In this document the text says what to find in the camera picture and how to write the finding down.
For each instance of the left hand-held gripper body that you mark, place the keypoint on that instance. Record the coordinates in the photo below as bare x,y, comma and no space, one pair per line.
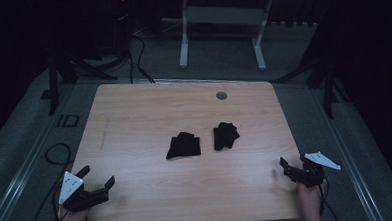
82,197

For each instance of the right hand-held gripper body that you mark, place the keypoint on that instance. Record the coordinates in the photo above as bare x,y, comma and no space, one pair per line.
312,172

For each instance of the black cloth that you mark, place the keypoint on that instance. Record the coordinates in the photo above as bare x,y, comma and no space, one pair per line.
225,136
184,145

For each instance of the person's right hand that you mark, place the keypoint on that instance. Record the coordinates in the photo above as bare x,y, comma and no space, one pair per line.
310,202

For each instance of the black metal stand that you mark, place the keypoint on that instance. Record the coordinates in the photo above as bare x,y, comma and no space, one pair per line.
53,86
328,91

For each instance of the grey round table grommet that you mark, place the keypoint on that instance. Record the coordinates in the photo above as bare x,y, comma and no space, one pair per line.
221,95

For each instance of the grey metal floor rail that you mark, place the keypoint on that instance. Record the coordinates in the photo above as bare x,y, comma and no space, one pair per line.
17,185
349,157

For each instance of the white metal desk frame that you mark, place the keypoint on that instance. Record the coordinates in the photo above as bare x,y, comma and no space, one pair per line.
220,15

